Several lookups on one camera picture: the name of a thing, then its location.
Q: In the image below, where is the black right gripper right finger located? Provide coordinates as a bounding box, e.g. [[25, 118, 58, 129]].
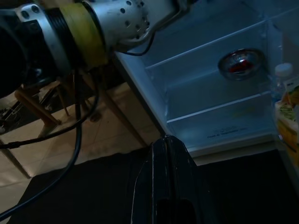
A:
[[168, 136, 206, 224]]

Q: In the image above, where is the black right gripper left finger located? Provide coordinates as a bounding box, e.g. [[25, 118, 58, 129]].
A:
[[130, 137, 172, 224]]

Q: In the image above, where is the glass fridge shelf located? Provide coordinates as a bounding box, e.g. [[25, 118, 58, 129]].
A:
[[144, 14, 269, 70], [149, 67, 273, 123]]

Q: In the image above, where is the grey fridge body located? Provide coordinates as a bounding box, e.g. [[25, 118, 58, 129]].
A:
[[114, 0, 299, 166]]

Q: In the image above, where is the grey fridge main door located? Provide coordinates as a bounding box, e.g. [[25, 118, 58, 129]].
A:
[[267, 14, 299, 203]]

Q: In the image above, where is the clear vegetable drawer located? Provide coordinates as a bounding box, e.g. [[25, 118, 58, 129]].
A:
[[167, 93, 278, 152]]

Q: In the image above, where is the yellow green juice carton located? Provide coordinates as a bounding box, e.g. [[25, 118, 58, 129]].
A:
[[274, 85, 299, 161]]

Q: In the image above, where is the steel bowl with red food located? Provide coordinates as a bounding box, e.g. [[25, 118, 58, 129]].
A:
[[218, 48, 266, 81]]

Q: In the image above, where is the wooden chair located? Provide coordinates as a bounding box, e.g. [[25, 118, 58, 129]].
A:
[[14, 74, 71, 138]]

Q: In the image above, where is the small white-capped water bottle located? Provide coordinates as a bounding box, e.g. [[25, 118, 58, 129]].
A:
[[271, 63, 294, 103]]

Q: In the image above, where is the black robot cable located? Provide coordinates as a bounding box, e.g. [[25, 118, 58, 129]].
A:
[[0, 70, 103, 221]]

